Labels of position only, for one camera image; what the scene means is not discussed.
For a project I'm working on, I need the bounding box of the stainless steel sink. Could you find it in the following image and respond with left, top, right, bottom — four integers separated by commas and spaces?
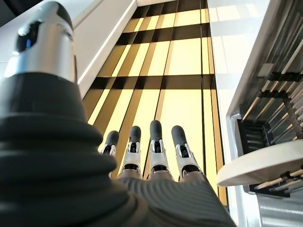
224, 0, 303, 227

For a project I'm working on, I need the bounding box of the black sink drying rack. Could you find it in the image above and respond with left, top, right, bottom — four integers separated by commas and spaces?
236, 42, 303, 198

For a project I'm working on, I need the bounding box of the cream ceramic plate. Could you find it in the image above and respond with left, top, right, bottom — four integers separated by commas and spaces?
216, 143, 303, 187

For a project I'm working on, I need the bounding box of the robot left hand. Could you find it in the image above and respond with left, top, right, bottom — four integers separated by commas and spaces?
0, 1, 237, 227

